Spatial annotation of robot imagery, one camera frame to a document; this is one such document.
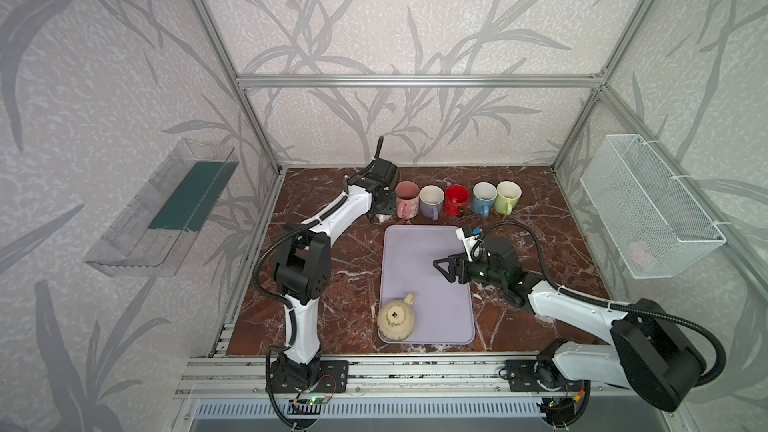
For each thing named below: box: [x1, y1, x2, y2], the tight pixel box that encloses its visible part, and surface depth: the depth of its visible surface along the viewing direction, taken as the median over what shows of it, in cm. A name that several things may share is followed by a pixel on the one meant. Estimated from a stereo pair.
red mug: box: [445, 184, 469, 217], surface depth 104 cm
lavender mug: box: [419, 184, 445, 221], surface depth 104 cm
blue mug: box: [472, 181, 498, 218], surface depth 103 cm
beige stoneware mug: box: [376, 293, 415, 342], surface depth 77 cm
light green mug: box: [493, 180, 522, 216], surface depth 103 cm
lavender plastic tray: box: [379, 225, 475, 346], surface depth 90 cm
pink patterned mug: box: [395, 180, 420, 219], surface depth 101 cm
